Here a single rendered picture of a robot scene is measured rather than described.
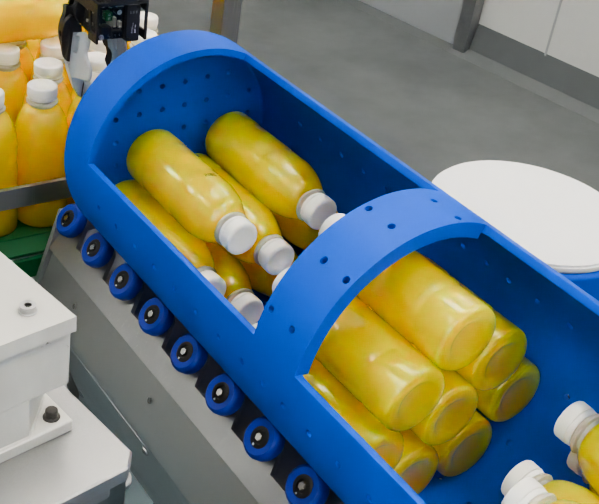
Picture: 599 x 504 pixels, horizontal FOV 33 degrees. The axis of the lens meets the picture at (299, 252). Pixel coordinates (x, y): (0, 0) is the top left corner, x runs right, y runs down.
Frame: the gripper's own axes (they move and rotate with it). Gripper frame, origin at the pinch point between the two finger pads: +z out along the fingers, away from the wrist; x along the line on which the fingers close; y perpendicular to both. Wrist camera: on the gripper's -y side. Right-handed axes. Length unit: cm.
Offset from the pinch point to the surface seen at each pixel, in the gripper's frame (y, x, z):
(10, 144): 2.9, -12.8, 5.6
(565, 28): -152, 300, 80
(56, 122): 2.7, -6.5, 3.6
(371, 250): 62, -5, -12
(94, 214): 24.7, -11.7, 4.0
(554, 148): -108, 256, 109
